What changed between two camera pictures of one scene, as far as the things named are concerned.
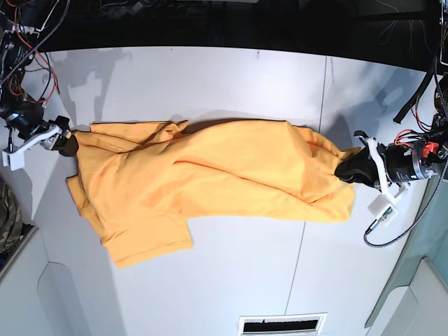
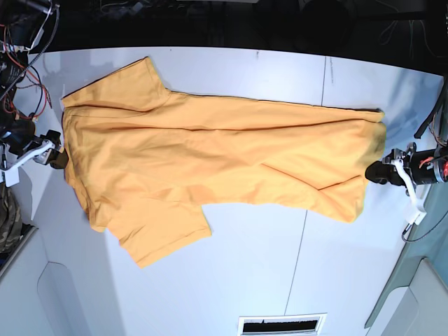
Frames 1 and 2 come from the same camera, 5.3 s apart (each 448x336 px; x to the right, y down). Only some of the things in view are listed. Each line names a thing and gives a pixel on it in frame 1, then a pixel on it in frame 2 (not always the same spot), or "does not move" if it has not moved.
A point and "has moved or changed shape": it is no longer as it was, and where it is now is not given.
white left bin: x=22 y=311 does not move
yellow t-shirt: x=143 y=182 has moved or changed shape
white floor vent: x=306 y=324 does not move
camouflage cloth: x=11 y=225 does not move
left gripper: x=29 y=126 to x=19 y=145
